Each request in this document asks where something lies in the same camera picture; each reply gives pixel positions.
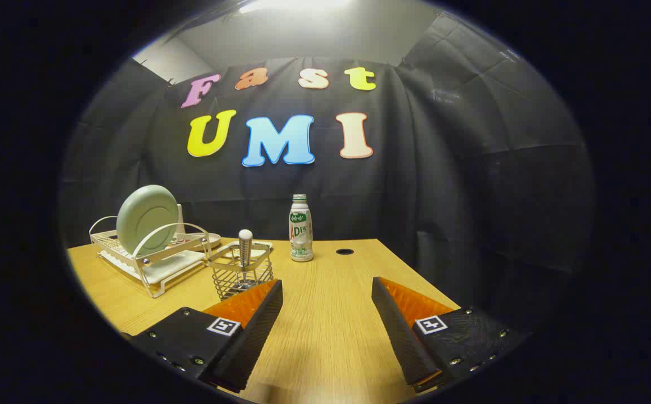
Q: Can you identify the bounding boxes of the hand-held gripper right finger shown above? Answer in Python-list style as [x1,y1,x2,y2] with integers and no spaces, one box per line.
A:
[371,276,528,393]

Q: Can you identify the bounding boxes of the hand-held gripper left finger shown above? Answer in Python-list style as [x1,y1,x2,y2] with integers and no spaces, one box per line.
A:
[121,279,284,393]

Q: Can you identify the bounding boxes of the metal wire basket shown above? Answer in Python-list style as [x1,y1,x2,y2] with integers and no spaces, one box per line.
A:
[207,242,274,301]

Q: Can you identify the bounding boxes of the blue striped handle spoon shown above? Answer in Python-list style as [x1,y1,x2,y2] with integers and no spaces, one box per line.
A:
[238,229,254,292]

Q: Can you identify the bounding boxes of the white wire dish rack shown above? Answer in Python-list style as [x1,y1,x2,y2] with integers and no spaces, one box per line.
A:
[89,216,222,298]

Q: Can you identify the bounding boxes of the pale green plate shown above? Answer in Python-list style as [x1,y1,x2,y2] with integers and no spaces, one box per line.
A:
[116,185,180,256]

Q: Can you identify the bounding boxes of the white drink bottle green label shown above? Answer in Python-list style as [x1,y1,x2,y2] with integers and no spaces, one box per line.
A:
[288,194,314,263]

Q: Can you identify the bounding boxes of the white drip tray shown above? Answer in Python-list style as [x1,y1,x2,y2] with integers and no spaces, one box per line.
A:
[101,250,208,298]

